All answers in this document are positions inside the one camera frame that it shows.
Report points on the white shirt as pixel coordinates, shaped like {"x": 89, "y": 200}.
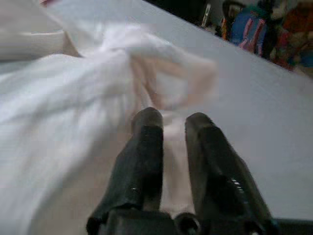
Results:
{"x": 61, "y": 110}

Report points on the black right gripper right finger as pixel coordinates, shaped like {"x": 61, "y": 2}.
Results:
{"x": 215, "y": 176}

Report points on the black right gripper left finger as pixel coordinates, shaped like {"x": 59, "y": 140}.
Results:
{"x": 144, "y": 159}

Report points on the blue pink backpack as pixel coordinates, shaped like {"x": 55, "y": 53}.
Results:
{"x": 247, "y": 29}

